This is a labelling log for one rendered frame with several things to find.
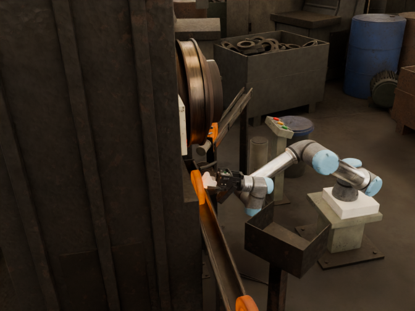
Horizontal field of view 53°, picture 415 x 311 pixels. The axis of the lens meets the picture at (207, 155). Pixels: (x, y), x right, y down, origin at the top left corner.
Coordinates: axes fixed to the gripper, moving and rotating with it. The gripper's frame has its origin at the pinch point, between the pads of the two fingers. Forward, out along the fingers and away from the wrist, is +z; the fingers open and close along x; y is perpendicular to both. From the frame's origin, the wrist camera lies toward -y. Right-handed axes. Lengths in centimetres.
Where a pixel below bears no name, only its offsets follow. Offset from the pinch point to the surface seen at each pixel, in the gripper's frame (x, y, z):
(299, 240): 29.3, -6.3, -39.8
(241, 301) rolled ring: 68, 0, 1
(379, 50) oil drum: -251, 45, -255
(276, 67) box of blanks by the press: -220, 12, -125
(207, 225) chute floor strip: 14.6, -11.8, -3.7
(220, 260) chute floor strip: 35.0, -13.4, -4.5
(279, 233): 23.8, -7.3, -32.9
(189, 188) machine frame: 20.3, 9.1, 9.9
